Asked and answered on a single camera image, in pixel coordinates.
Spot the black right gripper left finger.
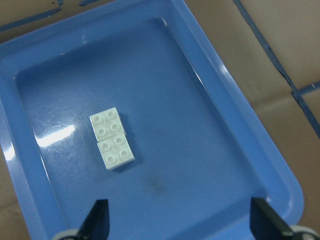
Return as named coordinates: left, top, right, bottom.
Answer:
left=76, top=199, right=110, bottom=240

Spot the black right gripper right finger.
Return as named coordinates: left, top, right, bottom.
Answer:
left=249, top=197, right=294, bottom=240

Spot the white block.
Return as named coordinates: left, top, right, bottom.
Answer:
left=97, top=132, right=135, bottom=170
left=89, top=107, right=126, bottom=142

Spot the blue plastic tray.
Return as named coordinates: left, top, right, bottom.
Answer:
left=0, top=0, right=304, bottom=240

